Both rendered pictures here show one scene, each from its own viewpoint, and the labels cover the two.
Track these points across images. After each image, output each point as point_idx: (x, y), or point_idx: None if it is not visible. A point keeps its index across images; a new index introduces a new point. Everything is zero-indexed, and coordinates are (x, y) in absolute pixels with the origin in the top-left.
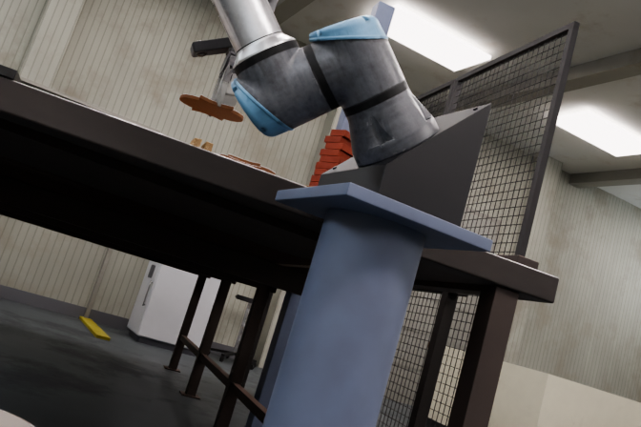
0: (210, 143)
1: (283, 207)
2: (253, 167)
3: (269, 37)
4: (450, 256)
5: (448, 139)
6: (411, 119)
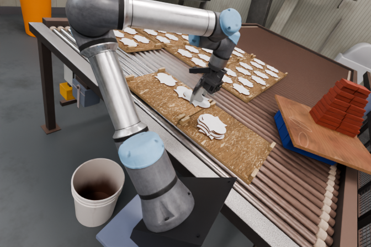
0: (181, 121)
1: (179, 172)
2: (169, 151)
3: (117, 132)
4: (258, 243)
5: (167, 242)
6: (149, 217)
